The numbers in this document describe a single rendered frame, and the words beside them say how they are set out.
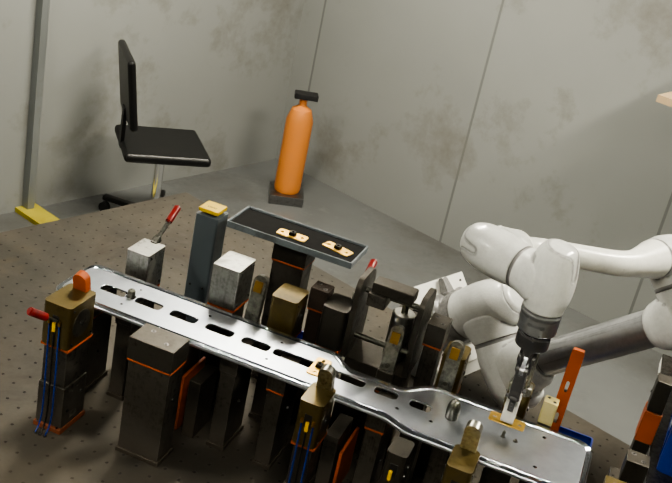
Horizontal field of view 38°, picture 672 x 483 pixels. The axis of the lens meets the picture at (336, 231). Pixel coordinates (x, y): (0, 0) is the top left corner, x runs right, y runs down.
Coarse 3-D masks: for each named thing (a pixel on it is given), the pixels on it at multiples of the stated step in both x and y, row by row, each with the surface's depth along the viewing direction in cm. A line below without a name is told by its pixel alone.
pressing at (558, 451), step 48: (96, 288) 253; (144, 288) 258; (192, 336) 241; (240, 336) 245; (288, 336) 249; (336, 384) 234; (384, 384) 238; (432, 432) 223; (528, 432) 231; (528, 480) 215; (576, 480) 217
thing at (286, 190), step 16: (304, 96) 565; (304, 112) 568; (288, 128) 572; (304, 128) 571; (288, 144) 574; (304, 144) 576; (288, 160) 578; (304, 160) 582; (288, 176) 582; (272, 192) 585; (288, 192) 586
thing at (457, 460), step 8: (456, 448) 212; (456, 456) 209; (464, 456) 210; (472, 456) 210; (448, 464) 206; (456, 464) 207; (464, 464) 207; (472, 464) 208; (448, 472) 206; (456, 472) 205; (464, 472) 205; (472, 472) 205; (448, 480) 207; (456, 480) 206; (464, 480) 205
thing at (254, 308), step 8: (256, 280) 253; (264, 280) 253; (256, 288) 253; (264, 288) 253; (256, 296) 254; (264, 296) 255; (248, 304) 255; (256, 304) 255; (248, 312) 256; (256, 312) 255; (256, 320) 255
